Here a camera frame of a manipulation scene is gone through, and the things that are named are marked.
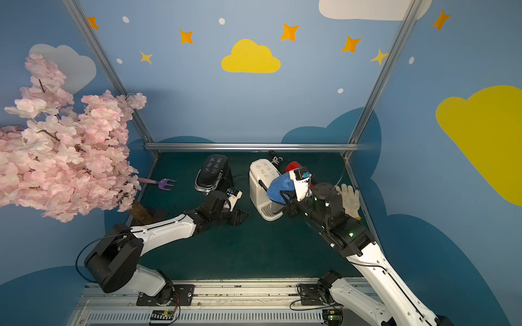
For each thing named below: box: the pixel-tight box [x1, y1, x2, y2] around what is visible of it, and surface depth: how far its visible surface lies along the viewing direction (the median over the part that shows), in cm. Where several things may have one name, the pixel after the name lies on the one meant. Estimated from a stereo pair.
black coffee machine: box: [194, 154, 235, 196], surface depth 84 cm
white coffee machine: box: [248, 158, 285, 222], surface depth 87 cm
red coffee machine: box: [285, 160, 303, 174], surface depth 94 cm
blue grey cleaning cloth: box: [266, 171, 296, 205], surface depth 64 cm
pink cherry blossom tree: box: [0, 54, 153, 226], surface depth 53 cm
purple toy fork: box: [137, 177, 178, 191], surface depth 109 cm
